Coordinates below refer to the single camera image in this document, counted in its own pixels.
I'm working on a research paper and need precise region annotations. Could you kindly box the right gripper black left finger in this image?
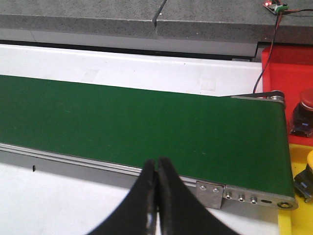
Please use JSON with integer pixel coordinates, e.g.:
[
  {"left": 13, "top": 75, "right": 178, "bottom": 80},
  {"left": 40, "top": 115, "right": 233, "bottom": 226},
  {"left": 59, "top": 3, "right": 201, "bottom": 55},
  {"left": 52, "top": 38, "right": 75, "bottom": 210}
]
[{"left": 89, "top": 160, "right": 157, "bottom": 235}]

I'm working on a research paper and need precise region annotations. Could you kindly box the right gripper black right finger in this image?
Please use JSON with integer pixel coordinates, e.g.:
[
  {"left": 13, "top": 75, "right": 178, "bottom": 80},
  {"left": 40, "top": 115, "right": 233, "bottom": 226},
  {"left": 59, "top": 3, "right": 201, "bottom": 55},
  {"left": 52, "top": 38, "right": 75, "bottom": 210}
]
[{"left": 157, "top": 157, "right": 237, "bottom": 235}]

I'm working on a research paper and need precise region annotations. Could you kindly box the yellow mushroom push button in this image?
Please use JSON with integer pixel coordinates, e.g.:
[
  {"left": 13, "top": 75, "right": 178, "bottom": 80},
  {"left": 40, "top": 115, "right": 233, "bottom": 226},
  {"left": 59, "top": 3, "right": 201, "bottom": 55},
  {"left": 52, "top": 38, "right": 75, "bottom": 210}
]
[{"left": 294, "top": 151, "right": 313, "bottom": 203}]

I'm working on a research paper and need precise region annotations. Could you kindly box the red mushroom push button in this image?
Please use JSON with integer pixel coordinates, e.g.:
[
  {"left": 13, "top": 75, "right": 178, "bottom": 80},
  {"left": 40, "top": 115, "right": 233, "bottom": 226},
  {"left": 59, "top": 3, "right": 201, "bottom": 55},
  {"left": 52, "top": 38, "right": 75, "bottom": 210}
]
[{"left": 290, "top": 88, "right": 313, "bottom": 138}]

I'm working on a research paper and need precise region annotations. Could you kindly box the green conveyor belt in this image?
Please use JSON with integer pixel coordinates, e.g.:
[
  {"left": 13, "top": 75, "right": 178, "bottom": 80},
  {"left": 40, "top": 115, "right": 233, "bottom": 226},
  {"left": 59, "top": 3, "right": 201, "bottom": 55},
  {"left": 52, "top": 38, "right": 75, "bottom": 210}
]
[{"left": 0, "top": 76, "right": 294, "bottom": 197}]

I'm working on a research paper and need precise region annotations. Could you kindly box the yellow plastic tray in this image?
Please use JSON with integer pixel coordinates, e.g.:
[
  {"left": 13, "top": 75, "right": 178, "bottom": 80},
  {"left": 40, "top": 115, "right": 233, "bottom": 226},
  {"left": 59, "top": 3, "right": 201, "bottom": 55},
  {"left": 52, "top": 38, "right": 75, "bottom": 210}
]
[{"left": 278, "top": 144, "right": 313, "bottom": 235}]

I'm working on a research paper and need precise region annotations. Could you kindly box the red plastic tray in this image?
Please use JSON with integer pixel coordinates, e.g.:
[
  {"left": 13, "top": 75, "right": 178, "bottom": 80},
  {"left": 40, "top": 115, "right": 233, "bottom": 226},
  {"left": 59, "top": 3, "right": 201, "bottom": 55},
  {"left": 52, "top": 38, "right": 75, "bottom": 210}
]
[{"left": 261, "top": 45, "right": 313, "bottom": 145}]

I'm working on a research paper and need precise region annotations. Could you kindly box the grey stone countertop slab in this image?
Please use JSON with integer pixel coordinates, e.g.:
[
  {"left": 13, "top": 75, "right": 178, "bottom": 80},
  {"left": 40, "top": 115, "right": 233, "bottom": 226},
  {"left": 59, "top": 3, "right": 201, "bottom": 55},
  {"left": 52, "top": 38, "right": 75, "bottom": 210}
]
[{"left": 0, "top": 0, "right": 313, "bottom": 45}]

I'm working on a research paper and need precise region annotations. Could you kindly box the small green circuit board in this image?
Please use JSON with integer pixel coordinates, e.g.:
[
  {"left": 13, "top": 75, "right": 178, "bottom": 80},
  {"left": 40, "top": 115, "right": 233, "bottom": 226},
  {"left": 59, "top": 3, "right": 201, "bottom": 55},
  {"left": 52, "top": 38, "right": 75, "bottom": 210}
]
[{"left": 263, "top": 0, "right": 289, "bottom": 15}]

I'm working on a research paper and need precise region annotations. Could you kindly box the steel conveyor mounting bracket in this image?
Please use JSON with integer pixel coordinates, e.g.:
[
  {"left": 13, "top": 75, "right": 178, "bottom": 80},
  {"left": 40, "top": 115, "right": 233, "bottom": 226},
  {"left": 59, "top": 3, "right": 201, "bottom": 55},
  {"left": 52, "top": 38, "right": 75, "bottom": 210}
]
[{"left": 196, "top": 181, "right": 224, "bottom": 210}]

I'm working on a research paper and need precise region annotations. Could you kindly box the red black wire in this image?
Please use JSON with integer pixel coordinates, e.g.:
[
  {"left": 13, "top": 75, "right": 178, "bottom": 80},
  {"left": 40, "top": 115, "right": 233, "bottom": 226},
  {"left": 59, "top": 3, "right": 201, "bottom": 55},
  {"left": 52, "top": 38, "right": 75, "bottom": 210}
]
[{"left": 252, "top": 8, "right": 313, "bottom": 94}]

